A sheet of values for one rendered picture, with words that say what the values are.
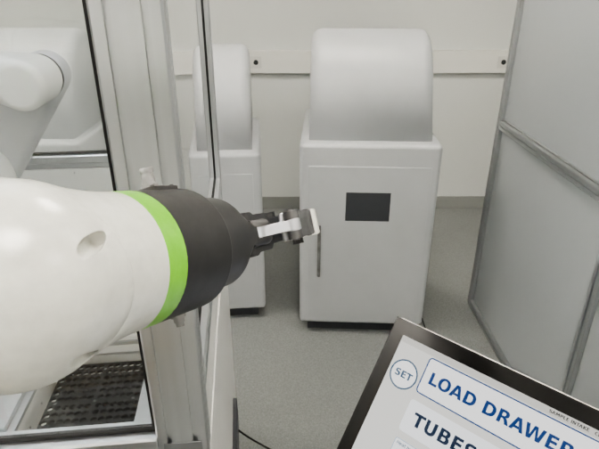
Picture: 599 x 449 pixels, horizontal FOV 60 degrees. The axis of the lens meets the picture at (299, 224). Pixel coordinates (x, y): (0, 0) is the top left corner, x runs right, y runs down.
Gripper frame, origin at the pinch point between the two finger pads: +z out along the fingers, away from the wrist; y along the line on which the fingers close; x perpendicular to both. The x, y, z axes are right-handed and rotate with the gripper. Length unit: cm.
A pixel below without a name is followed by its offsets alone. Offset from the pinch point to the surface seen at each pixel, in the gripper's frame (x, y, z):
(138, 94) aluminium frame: -18.4, 13.5, -5.8
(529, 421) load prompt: 29.1, -17.9, 13.3
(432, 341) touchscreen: 19.7, -7.1, 18.5
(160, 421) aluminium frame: 25.0, 34.4, 7.7
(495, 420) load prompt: 28.9, -13.9, 13.6
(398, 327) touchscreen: 17.5, -2.4, 19.8
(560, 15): -55, -42, 168
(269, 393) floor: 69, 100, 140
